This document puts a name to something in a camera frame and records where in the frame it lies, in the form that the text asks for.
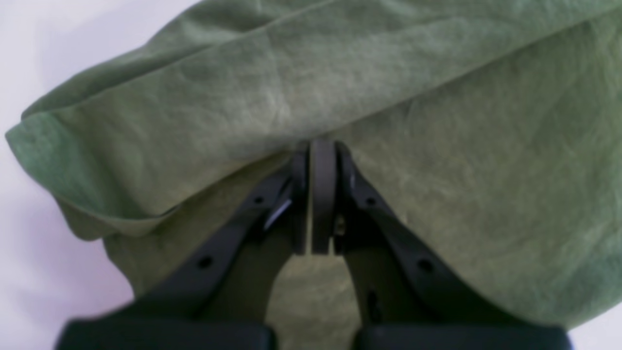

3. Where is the olive green T-shirt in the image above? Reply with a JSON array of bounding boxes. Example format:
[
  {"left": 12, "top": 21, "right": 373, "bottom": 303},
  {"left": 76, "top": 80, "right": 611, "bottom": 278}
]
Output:
[{"left": 6, "top": 0, "right": 621, "bottom": 329}]

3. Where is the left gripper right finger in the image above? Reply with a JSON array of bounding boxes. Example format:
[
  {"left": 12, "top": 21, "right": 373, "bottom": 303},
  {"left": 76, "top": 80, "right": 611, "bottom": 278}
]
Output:
[{"left": 309, "top": 140, "right": 573, "bottom": 350}]

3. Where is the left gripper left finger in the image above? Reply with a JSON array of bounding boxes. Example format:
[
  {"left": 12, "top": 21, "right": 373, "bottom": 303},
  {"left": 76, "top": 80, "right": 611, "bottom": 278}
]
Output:
[{"left": 56, "top": 144, "right": 309, "bottom": 350}]

